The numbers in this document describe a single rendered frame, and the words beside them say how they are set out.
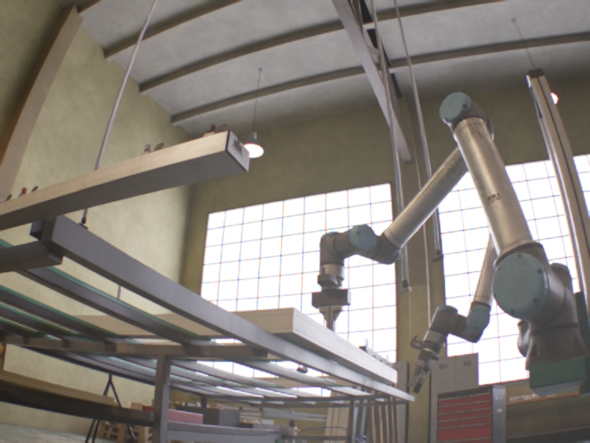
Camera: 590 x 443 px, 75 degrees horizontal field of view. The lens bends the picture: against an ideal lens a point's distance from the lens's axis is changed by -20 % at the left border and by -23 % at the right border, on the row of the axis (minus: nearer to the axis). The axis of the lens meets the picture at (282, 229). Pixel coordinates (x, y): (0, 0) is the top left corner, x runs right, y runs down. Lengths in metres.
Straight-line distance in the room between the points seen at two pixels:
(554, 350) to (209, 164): 0.99
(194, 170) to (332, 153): 11.36
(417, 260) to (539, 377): 8.46
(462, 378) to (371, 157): 5.73
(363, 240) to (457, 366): 7.42
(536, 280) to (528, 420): 8.31
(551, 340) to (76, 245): 1.09
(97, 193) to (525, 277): 0.90
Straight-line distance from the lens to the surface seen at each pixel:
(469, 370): 8.85
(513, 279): 1.11
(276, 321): 1.28
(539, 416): 9.37
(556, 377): 1.22
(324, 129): 12.30
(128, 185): 0.51
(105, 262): 0.73
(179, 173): 0.47
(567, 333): 1.26
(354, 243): 1.57
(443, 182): 1.58
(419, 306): 9.28
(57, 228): 0.67
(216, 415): 2.51
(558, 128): 1.65
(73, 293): 1.01
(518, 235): 1.18
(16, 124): 8.51
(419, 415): 8.96
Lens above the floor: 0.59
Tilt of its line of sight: 25 degrees up
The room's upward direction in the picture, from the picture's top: 3 degrees clockwise
